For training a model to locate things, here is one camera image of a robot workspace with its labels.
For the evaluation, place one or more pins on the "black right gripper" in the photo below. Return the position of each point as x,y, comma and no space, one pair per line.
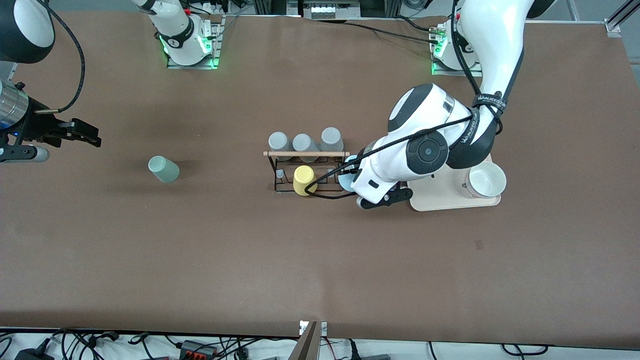
41,128

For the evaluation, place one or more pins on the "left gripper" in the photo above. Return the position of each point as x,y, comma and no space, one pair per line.
348,171

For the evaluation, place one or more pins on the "light blue cup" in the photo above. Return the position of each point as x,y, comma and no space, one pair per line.
346,180

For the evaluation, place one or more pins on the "pale green cup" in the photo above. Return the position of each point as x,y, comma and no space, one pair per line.
164,169

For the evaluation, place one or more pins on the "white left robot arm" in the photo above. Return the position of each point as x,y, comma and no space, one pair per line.
500,40

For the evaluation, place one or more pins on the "grey cup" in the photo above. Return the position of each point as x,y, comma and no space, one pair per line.
278,141
331,139
304,144

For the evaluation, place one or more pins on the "cream tray with Rabbit print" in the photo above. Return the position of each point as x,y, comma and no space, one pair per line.
440,197

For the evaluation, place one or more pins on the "yellow cup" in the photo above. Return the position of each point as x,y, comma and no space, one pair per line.
304,180

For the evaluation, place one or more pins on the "white flared cup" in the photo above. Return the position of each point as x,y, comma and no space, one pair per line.
485,180

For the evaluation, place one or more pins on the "white power strip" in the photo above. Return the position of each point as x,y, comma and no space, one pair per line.
324,9

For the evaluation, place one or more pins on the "black power adapter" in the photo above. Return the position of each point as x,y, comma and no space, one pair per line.
34,355

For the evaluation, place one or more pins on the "black orange connector block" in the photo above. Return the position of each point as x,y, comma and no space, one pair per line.
197,349

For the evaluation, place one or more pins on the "white mount bracket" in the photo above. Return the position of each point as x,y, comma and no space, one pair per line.
324,327

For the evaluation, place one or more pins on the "grey camera mount pole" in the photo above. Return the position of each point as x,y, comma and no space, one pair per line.
306,345

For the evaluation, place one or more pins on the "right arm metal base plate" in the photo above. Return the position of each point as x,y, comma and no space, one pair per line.
216,47

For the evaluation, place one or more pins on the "aluminium frame profile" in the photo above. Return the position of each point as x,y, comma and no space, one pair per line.
617,22

